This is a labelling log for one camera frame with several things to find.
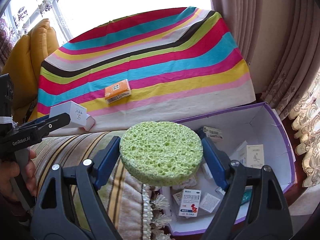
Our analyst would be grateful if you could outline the white saxophone cube box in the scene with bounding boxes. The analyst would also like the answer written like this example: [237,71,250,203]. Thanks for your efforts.
[199,193,221,213]

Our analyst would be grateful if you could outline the grey plain box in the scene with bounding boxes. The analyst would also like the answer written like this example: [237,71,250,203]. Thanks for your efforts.
[49,101,87,128]

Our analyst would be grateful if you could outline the blue white medicine box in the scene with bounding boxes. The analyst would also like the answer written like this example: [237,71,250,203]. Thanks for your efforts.
[178,189,201,218]

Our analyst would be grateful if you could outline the cream herbal tall box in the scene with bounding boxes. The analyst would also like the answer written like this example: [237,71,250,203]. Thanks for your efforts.
[239,145,265,169]

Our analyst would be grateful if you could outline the orange tissue pack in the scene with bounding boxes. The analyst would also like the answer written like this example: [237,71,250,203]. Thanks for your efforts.
[105,79,131,104]

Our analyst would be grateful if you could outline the white barcode medicine box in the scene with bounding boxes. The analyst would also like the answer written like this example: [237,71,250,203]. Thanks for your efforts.
[203,126,223,140]

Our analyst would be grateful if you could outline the green round sponge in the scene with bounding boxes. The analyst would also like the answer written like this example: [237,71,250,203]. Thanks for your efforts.
[119,121,203,186]

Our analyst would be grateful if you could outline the teal white small box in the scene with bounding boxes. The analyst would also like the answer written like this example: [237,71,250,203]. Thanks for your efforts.
[240,189,252,205]

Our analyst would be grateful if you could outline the red QR code box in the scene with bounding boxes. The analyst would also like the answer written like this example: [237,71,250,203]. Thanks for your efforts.
[83,114,95,132]

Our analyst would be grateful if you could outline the plain white cube box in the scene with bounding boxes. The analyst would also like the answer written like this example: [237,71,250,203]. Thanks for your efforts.
[229,140,248,160]

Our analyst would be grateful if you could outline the person's left hand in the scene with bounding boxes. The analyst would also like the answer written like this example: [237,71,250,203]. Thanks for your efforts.
[0,149,37,202]

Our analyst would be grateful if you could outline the yellow leather armchair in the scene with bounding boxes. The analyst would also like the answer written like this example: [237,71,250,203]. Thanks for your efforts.
[2,18,59,124]

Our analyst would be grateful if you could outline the striped plush cushion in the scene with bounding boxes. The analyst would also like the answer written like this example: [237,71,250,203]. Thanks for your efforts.
[31,130,173,240]

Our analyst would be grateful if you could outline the purple open cardboard box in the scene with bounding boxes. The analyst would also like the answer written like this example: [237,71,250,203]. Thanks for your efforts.
[161,103,295,239]

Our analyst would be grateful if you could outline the white lace curtain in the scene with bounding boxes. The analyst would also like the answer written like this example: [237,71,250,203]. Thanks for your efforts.
[289,73,320,187]

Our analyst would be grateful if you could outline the rainbow striped cloth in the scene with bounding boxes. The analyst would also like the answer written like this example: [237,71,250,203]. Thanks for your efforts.
[37,7,255,132]

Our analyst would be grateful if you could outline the beige patterned curtain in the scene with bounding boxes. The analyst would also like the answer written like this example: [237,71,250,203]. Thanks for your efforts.
[211,0,319,119]

